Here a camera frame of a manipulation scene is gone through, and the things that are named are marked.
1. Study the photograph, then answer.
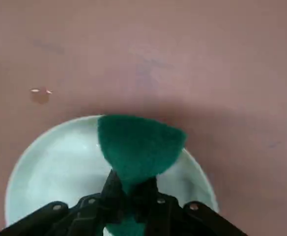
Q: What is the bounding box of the pale green plate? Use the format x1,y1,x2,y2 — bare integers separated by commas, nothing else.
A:
4,115,219,230

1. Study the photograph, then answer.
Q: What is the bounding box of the green and yellow sponge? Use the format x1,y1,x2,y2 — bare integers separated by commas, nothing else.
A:
97,114,189,236

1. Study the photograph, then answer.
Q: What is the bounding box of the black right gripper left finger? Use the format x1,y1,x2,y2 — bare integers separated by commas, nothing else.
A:
0,169,127,236

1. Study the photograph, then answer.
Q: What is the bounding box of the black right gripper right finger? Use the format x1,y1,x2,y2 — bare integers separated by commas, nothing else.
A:
133,176,248,236

